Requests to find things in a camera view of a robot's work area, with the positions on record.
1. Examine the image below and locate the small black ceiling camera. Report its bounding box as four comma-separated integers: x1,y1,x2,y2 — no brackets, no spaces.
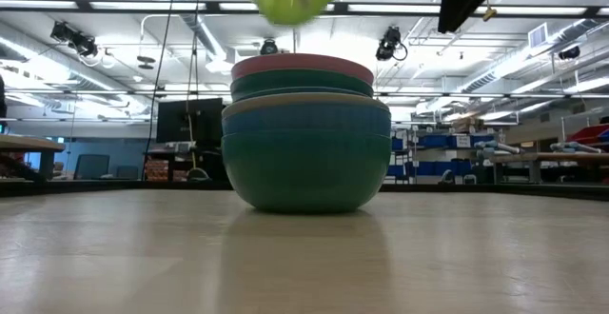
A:
259,38,280,57

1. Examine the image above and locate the hanging black cable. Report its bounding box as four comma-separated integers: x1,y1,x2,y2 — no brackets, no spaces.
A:
141,0,181,182

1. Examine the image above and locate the ceiling air vent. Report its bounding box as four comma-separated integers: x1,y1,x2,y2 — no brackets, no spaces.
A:
527,22,549,49

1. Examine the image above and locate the large light blue plastic bowl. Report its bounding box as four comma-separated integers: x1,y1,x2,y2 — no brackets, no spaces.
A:
221,103,393,138

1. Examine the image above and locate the red storage bin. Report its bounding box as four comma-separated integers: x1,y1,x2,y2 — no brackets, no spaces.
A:
564,123,609,145

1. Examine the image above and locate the black ceiling spotlight cluster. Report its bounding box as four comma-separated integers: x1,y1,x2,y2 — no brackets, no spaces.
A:
49,20,100,59

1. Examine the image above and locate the large green plastic bowl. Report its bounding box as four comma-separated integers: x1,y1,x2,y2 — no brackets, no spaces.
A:
221,129,393,215

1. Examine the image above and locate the pink plastic bowl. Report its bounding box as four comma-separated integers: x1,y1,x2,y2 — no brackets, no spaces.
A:
230,52,376,87

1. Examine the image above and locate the long wooden work table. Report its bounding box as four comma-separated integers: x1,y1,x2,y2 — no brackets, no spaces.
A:
488,150,609,186

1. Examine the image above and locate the black computer monitor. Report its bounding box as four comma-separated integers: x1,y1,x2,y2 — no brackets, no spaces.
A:
155,96,226,146

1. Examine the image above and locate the shelf with blue bins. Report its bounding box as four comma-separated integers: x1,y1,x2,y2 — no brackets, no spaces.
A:
389,130,499,186

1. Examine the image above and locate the teal plastic bowl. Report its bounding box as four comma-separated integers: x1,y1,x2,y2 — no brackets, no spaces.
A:
229,68,376,99

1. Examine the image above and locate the grey office chair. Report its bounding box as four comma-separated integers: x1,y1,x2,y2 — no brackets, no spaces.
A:
72,153,111,181

